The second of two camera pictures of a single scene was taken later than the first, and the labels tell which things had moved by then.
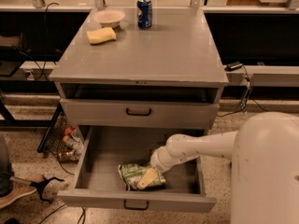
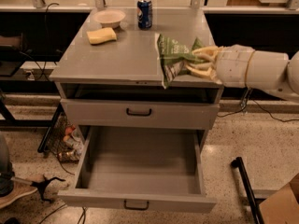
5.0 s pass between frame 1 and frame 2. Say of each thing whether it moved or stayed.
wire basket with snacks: stayed
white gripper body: moved
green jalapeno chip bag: moved
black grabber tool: stayed
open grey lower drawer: stayed
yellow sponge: stayed
